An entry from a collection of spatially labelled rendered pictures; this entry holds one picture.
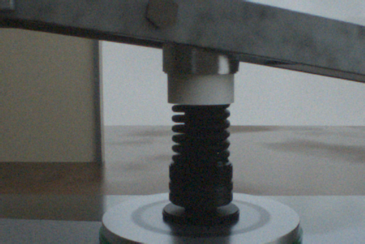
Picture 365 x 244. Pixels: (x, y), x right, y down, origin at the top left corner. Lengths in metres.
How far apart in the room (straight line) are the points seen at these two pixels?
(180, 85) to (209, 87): 0.03
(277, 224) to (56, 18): 0.29
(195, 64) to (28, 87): 5.19
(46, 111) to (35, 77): 0.37
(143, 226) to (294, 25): 0.25
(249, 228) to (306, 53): 0.18
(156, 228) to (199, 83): 0.15
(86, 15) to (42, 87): 5.15
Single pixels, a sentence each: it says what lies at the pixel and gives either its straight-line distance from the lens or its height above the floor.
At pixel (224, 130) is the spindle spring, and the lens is 0.53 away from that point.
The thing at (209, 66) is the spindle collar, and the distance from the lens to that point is 0.49.
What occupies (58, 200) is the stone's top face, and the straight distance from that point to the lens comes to 0.75.
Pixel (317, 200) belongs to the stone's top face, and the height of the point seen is 0.80.
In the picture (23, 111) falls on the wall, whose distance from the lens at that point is 5.68.
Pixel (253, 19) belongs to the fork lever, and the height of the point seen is 1.04.
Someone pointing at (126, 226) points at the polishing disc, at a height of 0.84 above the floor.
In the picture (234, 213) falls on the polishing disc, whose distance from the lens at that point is 0.53.
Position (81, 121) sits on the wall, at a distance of 5.51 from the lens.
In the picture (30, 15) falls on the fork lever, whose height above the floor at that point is 1.04.
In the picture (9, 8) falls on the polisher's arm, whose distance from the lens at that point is 0.43.
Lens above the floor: 0.99
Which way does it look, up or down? 9 degrees down
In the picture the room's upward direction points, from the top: straight up
